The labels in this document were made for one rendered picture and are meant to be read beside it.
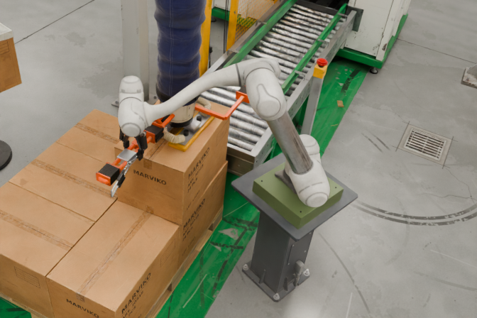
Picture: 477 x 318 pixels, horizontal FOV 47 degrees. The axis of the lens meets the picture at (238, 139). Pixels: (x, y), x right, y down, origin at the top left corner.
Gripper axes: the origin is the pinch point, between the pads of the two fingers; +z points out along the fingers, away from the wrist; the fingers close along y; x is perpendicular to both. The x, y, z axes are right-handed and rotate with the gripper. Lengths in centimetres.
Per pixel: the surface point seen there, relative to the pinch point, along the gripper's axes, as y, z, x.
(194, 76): -8.4, -23.4, -40.3
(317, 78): -48, 15, -133
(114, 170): -1.7, -2.7, 17.1
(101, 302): -13, 53, 47
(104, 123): 66, 53, -60
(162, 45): 4, -41, -32
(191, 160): -19.3, 12.8, -21.6
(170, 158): -9.7, 12.8, -16.8
